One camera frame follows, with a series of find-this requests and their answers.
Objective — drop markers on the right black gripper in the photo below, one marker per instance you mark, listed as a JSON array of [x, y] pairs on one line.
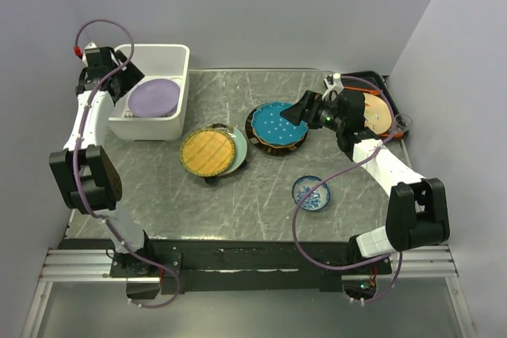
[[310, 101]]

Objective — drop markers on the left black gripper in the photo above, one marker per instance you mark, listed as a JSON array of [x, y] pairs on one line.
[[131, 76]]

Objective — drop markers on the teal dotted scalloped plate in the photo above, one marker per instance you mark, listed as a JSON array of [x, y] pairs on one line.
[[273, 129]]

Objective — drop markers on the lilac plate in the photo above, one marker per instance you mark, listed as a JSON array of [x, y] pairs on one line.
[[155, 98]]

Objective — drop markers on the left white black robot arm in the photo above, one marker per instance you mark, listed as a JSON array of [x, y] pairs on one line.
[[85, 175]]

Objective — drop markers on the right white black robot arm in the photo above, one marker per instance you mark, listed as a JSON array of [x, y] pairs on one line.
[[417, 213]]

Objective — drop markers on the white plastic bin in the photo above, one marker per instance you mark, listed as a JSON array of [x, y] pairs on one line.
[[168, 61]]

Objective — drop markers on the dark brown patterned plate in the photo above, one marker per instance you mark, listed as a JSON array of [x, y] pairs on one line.
[[279, 151]]

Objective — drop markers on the pale green plate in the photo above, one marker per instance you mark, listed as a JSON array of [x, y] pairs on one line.
[[240, 146]]

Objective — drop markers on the black rectangular tray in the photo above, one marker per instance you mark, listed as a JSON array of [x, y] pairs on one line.
[[371, 80]]

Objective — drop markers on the orange plastic knife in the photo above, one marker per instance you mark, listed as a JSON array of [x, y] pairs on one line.
[[363, 90]]

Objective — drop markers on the beige leaf pattern plate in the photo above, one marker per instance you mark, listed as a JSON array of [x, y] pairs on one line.
[[377, 115]]

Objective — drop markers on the blue white porcelain bowl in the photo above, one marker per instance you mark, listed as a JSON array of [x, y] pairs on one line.
[[317, 200]]

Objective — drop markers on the woven bamboo plate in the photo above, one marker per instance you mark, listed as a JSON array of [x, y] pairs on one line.
[[207, 152]]

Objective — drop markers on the clear plastic cup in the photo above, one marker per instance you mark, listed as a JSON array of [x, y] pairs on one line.
[[403, 123]]

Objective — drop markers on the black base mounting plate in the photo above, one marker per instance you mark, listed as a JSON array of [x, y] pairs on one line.
[[207, 265]]

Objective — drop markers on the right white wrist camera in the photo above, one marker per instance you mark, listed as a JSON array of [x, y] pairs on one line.
[[333, 85]]

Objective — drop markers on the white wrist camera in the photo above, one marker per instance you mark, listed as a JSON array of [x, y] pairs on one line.
[[80, 52], [333, 85]]

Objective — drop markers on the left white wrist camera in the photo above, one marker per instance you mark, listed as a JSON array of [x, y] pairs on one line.
[[80, 52]]

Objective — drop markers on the aluminium rail frame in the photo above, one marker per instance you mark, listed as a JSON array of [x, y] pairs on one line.
[[94, 266]]

